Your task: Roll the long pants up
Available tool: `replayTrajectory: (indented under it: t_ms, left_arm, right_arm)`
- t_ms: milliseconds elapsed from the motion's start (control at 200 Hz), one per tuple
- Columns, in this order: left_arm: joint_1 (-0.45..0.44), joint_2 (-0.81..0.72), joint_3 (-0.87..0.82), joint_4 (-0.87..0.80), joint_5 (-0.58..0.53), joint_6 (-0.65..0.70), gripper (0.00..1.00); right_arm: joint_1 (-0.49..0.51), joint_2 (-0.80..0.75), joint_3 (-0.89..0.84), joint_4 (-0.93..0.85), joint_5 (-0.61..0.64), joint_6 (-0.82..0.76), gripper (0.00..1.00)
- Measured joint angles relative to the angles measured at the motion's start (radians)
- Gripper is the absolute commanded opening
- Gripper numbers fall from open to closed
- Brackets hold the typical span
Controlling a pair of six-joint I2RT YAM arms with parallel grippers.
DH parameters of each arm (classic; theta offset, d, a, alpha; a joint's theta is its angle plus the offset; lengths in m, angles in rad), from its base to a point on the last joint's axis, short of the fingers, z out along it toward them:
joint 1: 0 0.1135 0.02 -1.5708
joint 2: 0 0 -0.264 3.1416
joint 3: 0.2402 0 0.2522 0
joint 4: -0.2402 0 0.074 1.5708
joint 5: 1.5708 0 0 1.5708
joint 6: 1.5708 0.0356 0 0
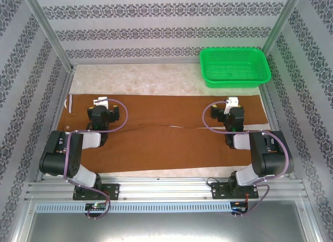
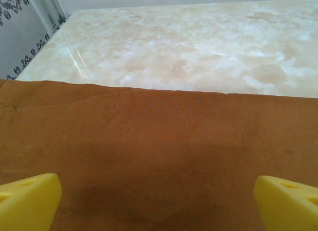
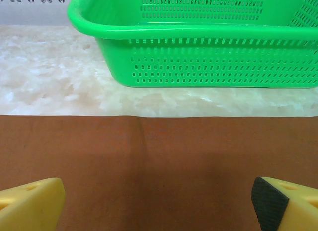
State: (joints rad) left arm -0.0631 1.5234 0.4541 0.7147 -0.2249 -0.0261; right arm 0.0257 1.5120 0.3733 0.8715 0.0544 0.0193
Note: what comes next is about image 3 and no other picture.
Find green plastic basket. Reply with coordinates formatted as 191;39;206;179
67;0;318;89

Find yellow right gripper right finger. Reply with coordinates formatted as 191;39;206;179
250;176;318;231

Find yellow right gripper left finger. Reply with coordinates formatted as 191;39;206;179
0;177;66;231

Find brown long pants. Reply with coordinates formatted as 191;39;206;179
0;114;318;231

